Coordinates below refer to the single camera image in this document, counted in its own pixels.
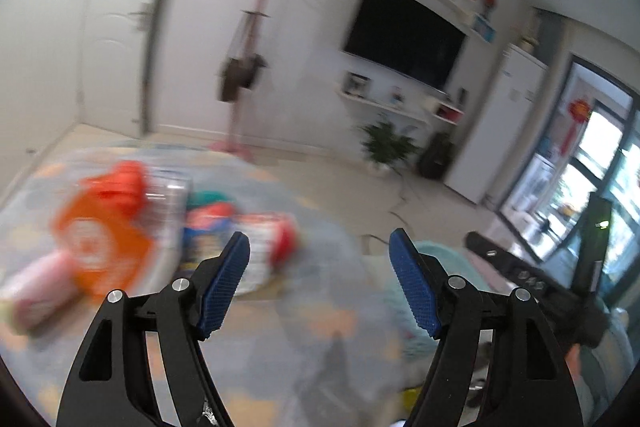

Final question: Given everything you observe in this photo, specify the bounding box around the person right hand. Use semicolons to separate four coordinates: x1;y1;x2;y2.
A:
565;345;582;381

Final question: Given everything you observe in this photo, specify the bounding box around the red white rounded shelf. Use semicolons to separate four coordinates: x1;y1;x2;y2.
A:
423;96;464;126

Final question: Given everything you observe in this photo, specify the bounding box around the white door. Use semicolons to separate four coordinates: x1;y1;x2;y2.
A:
79;0;156;138

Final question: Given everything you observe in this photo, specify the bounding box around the blue snack packet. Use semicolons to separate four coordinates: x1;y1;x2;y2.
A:
177;191;236;277

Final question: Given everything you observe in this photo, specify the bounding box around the clear plastic bottle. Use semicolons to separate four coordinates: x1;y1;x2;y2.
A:
137;167;192;257

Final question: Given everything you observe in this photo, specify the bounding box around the brown tote bag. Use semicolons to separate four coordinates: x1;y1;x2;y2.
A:
218;12;252;103

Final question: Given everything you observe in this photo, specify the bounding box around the orange white paper cup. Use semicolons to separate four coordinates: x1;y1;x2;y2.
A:
51;191;153;300

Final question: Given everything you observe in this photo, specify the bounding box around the pink paper cup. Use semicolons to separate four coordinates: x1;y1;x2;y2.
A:
1;249;80;335

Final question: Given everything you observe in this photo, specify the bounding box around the potted green plant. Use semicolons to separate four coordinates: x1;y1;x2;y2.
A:
358;116;419;176

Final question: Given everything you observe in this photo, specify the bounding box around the butterfly picture frame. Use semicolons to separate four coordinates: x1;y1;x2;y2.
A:
342;72;371;98

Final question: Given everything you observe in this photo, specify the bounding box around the red white noodle cup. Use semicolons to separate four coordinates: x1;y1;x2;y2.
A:
231;212;299;296

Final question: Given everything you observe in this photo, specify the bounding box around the pink coat rack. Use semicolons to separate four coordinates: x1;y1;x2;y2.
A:
210;0;268;161

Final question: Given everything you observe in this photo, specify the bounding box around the black acoustic guitar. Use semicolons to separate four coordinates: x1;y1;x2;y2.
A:
416;89;469;182

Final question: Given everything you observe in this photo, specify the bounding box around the black floor cable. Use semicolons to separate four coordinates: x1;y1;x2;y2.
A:
364;168;417;253

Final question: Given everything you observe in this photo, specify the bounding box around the black wall television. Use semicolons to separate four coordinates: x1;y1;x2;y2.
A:
343;0;466;90

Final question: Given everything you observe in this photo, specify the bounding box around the black small bag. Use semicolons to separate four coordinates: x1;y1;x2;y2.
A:
240;13;269;92

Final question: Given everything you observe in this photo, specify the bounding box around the pastel scale pattern rug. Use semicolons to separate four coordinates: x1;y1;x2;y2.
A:
1;145;405;426

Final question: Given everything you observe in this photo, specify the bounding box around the orange plastic bag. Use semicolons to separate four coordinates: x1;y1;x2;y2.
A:
80;160;146;215

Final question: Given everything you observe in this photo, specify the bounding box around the white wall shelf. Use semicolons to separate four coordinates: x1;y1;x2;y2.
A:
335;88;430;124

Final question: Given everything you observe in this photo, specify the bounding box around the red hanging knot ornament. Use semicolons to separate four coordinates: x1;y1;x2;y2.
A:
560;98;591;156

